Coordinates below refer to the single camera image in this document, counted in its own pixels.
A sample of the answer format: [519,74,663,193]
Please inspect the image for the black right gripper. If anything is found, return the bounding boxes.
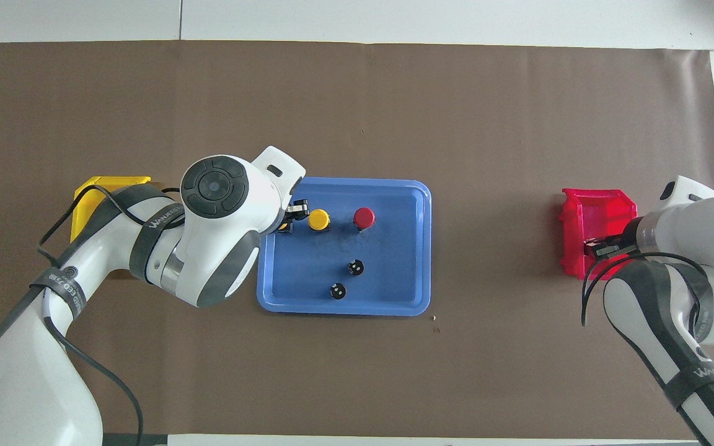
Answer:
[593,218,641,260]

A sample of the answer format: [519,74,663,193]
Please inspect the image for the red plastic storage bin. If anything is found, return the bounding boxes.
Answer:
[559,188,641,282]

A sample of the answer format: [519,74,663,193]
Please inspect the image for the blue plastic tray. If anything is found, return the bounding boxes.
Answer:
[257,177,432,317]

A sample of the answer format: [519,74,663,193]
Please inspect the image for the brown paper table mat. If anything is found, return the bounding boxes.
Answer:
[0,40,714,442]

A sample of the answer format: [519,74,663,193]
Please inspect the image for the yellow plastic storage bin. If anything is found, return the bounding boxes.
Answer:
[71,176,152,245]

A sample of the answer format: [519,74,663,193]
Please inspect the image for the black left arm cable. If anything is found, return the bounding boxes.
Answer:
[37,184,184,446]

